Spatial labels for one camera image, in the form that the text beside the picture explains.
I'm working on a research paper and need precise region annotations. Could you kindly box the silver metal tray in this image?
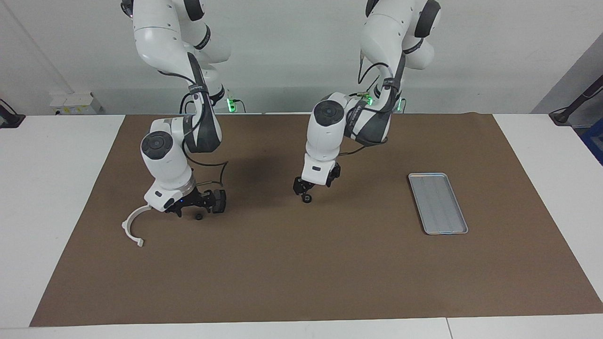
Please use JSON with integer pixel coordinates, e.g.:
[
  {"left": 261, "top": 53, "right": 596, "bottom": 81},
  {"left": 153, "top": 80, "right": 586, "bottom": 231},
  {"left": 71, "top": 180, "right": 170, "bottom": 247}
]
[{"left": 408, "top": 173, "right": 469, "bottom": 235}]

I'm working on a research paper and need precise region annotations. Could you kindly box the brown paper table mat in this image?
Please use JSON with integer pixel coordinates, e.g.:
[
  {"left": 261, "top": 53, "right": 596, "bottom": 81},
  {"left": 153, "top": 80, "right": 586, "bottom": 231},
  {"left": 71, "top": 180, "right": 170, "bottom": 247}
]
[{"left": 29, "top": 113, "right": 603, "bottom": 327}]

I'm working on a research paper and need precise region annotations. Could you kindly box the white power strip box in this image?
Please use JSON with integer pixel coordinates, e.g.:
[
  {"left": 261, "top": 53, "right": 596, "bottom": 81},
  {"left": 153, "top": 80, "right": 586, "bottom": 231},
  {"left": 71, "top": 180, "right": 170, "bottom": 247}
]
[{"left": 49, "top": 92, "right": 103, "bottom": 115}]

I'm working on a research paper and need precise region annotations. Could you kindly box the black stand with pole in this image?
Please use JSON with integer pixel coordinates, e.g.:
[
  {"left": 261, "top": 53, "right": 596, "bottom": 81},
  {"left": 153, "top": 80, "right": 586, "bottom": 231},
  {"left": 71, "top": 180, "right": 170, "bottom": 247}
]
[{"left": 549, "top": 75, "right": 603, "bottom": 127}]

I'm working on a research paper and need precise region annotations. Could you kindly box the blue box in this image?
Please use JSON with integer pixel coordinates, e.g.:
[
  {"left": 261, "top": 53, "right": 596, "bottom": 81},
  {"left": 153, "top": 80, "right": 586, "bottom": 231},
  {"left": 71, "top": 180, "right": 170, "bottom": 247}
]
[{"left": 580, "top": 125, "right": 603, "bottom": 165}]

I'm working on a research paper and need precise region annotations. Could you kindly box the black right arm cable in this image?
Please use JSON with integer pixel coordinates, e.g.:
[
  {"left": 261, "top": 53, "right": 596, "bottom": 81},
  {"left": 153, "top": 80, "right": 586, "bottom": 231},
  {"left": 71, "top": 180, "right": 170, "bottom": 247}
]
[{"left": 181, "top": 89, "right": 229, "bottom": 186}]

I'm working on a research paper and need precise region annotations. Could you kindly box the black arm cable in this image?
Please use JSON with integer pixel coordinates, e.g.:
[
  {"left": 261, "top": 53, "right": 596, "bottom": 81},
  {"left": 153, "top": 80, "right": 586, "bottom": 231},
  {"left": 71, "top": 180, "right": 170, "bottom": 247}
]
[
  {"left": 181, "top": 89, "right": 229, "bottom": 186},
  {"left": 338, "top": 49, "right": 406, "bottom": 157}
]

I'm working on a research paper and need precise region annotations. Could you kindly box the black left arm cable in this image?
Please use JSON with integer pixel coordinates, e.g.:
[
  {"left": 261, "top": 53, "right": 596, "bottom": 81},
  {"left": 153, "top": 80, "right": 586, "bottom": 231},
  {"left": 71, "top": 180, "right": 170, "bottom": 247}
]
[{"left": 338, "top": 49, "right": 406, "bottom": 157}]

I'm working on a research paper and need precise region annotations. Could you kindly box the white curved plastic bracket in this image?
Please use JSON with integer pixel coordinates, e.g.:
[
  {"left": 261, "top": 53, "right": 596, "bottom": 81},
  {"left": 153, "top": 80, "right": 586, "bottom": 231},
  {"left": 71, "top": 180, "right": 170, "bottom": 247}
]
[{"left": 122, "top": 203, "right": 152, "bottom": 248}]

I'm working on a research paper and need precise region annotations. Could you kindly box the black clamp mount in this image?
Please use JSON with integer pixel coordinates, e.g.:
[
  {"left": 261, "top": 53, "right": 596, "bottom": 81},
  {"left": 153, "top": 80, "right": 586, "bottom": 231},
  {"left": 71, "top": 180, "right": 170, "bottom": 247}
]
[{"left": 0, "top": 99, "right": 25, "bottom": 129}]

